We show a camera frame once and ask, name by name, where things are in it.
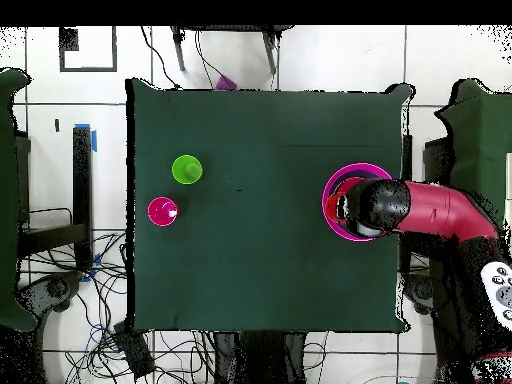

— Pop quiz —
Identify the large pink bowl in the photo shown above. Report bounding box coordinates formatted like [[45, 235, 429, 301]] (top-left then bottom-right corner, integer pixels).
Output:
[[321, 161, 395, 243]]

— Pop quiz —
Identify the small pinkish red bowl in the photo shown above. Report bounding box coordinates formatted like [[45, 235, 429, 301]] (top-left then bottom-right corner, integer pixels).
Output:
[[334, 176, 365, 197]]

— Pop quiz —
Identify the purple bowl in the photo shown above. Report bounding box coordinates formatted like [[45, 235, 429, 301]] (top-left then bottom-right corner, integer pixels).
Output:
[[326, 169, 391, 237]]

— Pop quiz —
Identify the green cup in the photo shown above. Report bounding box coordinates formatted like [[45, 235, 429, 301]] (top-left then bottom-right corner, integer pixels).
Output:
[[171, 154, 204, 186]]

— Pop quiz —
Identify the black metal stand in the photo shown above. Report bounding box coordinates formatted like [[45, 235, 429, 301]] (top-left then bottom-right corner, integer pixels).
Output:
[[411, 135, 455, 187], [17, 123, 98, 271]]

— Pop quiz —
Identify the dark green tablecloth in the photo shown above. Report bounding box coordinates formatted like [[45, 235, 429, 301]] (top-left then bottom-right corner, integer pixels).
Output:
[[125, 77, 413, 333]]

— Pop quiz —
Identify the green cloth covered table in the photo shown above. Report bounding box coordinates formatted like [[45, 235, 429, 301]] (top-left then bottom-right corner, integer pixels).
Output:
[[434, 78, 512, 241], [0, 67, 38, 333]]

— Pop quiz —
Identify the small purple object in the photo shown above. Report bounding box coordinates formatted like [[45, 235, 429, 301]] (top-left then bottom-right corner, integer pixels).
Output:
[[214, 74, 238, 92]]

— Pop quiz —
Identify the pinkish red cup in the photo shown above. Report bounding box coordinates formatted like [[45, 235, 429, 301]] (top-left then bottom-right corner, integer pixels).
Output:
[[146, 196, 180, 228]]

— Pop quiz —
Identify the black power brick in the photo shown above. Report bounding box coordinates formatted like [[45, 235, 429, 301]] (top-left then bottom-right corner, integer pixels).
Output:
[[112, 321, 156, 380]]

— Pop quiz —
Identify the dark grey pedestal leg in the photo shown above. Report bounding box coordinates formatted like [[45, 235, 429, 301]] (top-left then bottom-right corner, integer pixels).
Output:
[[17, 270, 84, 315], [403, 273, 437, 317]]

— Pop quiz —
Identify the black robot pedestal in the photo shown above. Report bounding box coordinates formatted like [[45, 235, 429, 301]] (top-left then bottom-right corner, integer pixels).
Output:
[[212, 331, 309, 384]]

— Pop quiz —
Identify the black camera tripod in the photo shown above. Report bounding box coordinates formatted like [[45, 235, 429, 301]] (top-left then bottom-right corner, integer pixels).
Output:
[[170, 25, 293, 75]]

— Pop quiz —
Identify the tangle of cables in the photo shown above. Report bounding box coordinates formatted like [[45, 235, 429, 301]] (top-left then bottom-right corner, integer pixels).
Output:
[[17, 229, 217, 384]]

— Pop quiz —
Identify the black square frame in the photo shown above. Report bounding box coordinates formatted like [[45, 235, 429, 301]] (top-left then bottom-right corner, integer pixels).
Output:
[[58, 25, 118, 74]]

